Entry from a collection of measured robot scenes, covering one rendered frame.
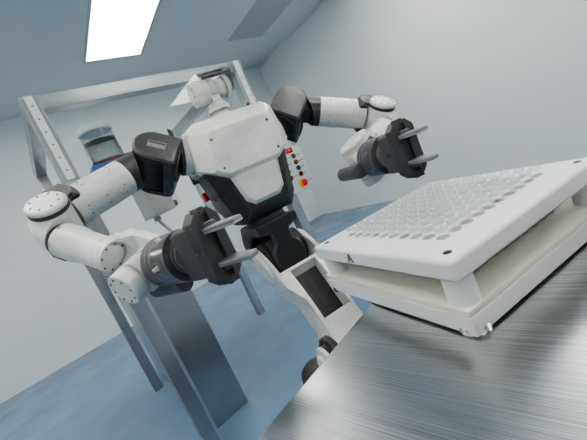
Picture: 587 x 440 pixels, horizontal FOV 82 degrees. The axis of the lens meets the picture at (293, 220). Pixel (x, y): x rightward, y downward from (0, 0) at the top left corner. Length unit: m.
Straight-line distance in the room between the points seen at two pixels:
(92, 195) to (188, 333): 1.16
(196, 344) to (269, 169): 1.20
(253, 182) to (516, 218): 0.68
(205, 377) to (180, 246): 1.48
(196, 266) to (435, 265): 0.35
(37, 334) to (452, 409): 4.93
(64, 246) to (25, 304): 4.27
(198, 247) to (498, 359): 0.38
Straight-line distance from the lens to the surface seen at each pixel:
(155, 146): 0.94
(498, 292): 0.34
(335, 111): 1.09
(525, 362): 0.31
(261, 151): 0.93
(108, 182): 0.89
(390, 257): 0.35
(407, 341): 0.35
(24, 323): 5.05
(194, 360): 1.93
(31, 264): 5.01
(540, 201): 0.39
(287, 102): 1.06
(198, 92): 0.99
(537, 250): 0.40
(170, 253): 0.56
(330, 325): 0.88
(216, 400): 2.03
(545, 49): 4.10
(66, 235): 0.77
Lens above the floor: 1.08
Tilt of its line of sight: 9 degrees down
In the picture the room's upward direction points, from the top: 24 degrees counter-clockwise
